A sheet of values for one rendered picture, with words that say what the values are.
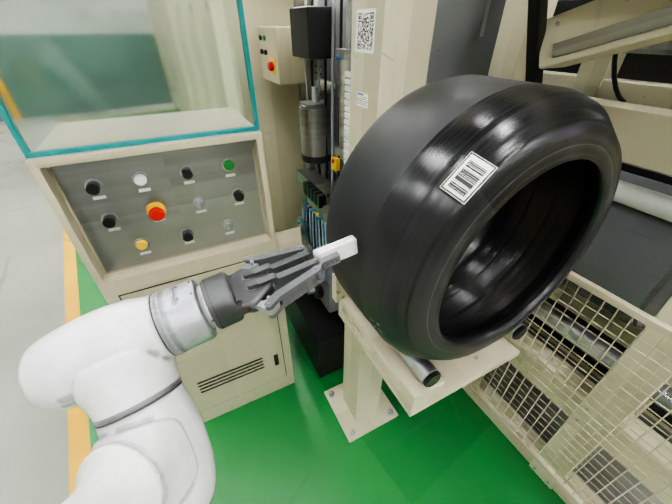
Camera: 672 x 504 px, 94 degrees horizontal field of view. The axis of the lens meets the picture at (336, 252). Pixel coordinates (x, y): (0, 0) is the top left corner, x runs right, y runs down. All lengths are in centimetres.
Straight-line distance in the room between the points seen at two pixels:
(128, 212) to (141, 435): 74
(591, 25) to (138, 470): 104
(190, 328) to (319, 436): 128
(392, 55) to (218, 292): 58
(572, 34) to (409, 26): 36
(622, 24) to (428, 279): 63
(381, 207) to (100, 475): 45
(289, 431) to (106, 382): 129
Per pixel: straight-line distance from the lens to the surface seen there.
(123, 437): 47
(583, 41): 93
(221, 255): 113
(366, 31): 80
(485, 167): 45
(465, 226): 46
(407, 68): 79
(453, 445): 173
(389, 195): 48
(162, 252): 116
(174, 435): 47
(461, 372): 91
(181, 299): 45
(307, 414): 171
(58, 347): 48
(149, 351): 46
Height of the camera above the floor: 152
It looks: 36 degrees down
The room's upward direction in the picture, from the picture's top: straight up
